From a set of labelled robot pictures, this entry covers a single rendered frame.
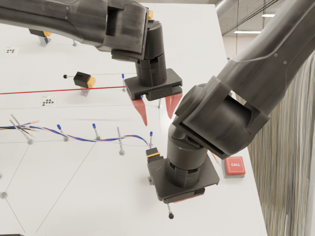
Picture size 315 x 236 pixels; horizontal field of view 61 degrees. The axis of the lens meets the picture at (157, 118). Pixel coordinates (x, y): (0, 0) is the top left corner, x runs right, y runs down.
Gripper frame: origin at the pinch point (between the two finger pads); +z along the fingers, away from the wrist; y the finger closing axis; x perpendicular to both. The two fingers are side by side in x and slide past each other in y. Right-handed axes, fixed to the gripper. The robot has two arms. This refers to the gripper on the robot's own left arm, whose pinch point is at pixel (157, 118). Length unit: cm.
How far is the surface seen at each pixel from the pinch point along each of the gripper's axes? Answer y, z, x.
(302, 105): -59, 25, -18
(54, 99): 23.6, 8.3, -36.8
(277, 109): -63, 37, -33
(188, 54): -25.7, 6.2, -42.0
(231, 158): -20.1, 21.7, -1.6
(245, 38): -668, 389, -925
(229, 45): -597, 405, -934
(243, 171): -21.4, 23.6, 2.3
